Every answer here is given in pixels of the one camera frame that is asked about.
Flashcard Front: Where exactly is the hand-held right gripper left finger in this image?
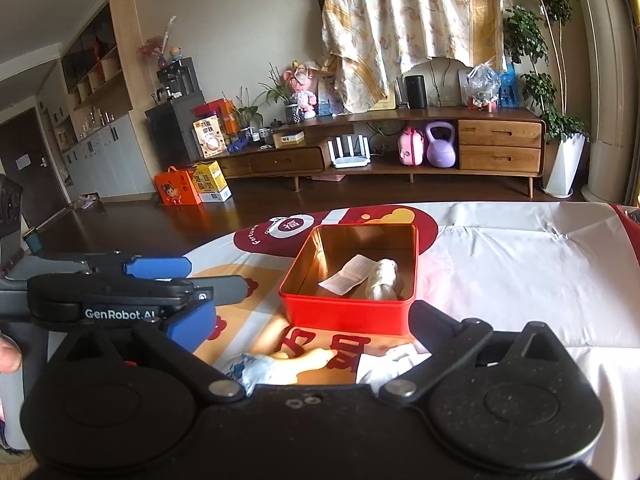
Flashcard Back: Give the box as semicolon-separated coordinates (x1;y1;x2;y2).
48;300;248;404

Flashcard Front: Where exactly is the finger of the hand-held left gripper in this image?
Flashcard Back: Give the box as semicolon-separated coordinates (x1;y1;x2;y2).
82;250;194;281
162;275;249;311

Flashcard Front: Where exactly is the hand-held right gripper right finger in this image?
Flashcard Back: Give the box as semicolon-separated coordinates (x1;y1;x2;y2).
379;301;567;404

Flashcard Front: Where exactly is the red tin box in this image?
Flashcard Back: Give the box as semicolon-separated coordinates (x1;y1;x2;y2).
279;223;419;337

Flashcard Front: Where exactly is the yellow rubber chicken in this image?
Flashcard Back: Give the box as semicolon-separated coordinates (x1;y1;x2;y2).
249;319;337;387

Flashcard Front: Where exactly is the person's left hand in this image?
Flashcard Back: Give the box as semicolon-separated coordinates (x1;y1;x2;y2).
0;334;24;374

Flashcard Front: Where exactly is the white cloth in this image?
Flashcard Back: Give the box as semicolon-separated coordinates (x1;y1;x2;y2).
356;344;432;392

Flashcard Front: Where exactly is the white bandage roll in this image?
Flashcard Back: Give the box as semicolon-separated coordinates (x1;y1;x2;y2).
369;258;402;301

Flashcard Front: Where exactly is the printed white red tablecloth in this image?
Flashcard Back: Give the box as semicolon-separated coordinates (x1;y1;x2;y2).
47;202;640;480

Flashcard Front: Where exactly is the white paper slip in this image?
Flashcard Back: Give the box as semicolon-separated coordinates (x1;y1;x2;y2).
318;254;372;296

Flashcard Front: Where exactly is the yellow carton box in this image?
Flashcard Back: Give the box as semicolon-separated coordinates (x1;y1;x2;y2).
193;160;234;204

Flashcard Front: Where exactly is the yellow printed box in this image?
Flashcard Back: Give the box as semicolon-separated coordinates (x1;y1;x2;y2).
192;115;225;160

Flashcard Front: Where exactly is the black tea bar machine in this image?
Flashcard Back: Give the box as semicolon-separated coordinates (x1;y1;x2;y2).
145;57;207;167

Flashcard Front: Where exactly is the dark brown door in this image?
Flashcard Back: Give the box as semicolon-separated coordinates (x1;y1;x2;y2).
0;106;69;227

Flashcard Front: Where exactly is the red orange gift box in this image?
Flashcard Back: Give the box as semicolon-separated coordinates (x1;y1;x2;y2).
193;99;237;134

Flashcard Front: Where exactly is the beige small box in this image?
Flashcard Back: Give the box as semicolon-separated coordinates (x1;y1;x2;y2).
273;130;306;149

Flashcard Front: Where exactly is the purple kettlebell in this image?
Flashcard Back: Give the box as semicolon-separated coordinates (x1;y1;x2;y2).
424;120;457;169

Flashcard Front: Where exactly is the pink toy case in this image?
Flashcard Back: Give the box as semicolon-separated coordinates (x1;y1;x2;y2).
398;127;426;166

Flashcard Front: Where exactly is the white router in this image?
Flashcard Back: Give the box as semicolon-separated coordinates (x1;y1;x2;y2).
327;135;374;169

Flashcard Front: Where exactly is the wooden tv cabinet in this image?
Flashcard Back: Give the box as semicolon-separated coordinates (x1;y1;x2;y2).
200;106;547;199

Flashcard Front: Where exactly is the small potted plant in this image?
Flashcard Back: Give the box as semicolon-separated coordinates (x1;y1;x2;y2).
264;62;307;125

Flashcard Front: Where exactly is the pink plush doll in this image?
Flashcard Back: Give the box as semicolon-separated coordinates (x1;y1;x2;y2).
284;60;322;119

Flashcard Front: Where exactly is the black cylinder speaker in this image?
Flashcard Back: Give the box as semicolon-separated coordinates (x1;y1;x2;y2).
404;74;428;110

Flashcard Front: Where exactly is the clear plastic bag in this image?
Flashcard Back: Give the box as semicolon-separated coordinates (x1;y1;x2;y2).
464;62;501;112

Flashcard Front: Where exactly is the blue packet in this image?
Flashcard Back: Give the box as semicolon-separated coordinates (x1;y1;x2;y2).
499;60;519;109

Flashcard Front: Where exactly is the white standing air conditioner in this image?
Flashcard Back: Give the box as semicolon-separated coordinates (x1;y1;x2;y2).
569;0;640;205

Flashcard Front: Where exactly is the tall potted plant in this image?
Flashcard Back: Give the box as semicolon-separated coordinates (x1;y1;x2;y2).
502;0;592;198

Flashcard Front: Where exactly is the yellow patterned cloth cover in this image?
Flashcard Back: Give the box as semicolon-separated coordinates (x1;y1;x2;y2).
321;0;507;114

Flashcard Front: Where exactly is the wooden wall cabinet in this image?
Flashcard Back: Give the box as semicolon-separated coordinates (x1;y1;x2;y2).
36;0;157;202

